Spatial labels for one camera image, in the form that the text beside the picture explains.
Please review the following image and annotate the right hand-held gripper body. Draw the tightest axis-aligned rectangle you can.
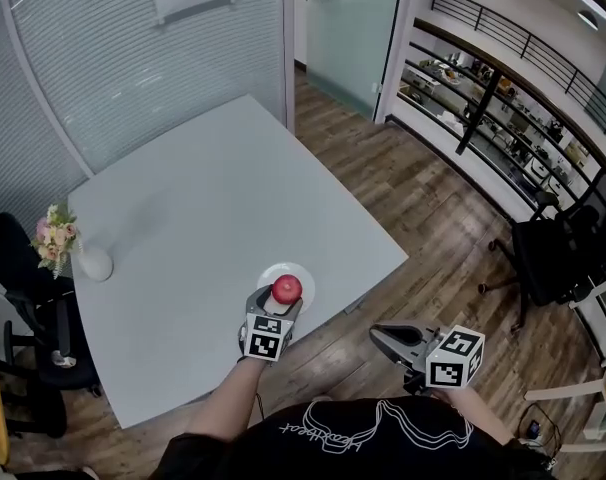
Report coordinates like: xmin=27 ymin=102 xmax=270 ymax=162
xmin=401 ymin=323 xmax=486 ymax=397

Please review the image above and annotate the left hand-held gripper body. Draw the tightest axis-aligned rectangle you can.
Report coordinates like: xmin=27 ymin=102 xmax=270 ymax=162
xmin=237 ymin=310 xmax=297 ymax=365

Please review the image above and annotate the red apple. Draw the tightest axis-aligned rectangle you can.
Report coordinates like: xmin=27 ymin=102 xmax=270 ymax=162
xmin=271 ymin=273 xmax=304 ymax=305

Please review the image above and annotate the white plate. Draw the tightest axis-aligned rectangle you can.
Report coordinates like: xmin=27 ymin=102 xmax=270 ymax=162
xmin=256 ymin=261 xmax=317 ymax=316

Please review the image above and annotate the person's left forearm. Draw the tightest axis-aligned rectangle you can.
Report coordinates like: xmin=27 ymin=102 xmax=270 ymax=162
xmin=186 ymin=356 xmax=277 ymax=442

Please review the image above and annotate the person's right forearm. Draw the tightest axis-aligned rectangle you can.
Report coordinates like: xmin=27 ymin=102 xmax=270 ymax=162
xmin=429 ymin=386 xmax=515 ymax=447

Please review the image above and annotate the person's black t-shirt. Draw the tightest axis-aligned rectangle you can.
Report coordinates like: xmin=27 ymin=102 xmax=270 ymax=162
xmin=149 ymin=396 xmax=555 ymax=480

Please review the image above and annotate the black office chair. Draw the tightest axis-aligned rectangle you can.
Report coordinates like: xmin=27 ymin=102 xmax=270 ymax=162
xmin=0 ymin=206 xmax=105 ymax=440
xmin=477 ymin=166 xmax=606 ymax=335

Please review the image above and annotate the white ribbed vase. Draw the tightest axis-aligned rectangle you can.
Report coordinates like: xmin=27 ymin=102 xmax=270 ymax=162
xmin=76 ymin=246 xmax=115 ymax=284

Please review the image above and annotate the pink flower bouquet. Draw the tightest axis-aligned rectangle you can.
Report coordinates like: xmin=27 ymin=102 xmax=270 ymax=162
xmin=30 ymin=202 xmax=85 ymax=281

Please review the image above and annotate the black metal railing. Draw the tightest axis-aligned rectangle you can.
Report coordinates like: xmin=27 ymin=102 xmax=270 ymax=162
xmin=397 ymin=16 xmax=606 ymax=230
xmin=429 ymin=0 xmax=606 ymax=135

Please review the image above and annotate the frosted glass door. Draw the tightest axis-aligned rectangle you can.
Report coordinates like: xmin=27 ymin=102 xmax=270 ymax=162
xmin=304 ymin=0 xmax=405 ymax=121

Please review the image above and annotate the black floor cable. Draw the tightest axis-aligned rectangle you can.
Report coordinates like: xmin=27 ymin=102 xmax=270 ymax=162
xmin=519 ymin=401 xmax=565 ymax=455

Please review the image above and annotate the white metal desk frame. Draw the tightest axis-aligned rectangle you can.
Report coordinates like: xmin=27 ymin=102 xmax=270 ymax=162
xmin=524 ymin=266 xmax=606 ymax=455

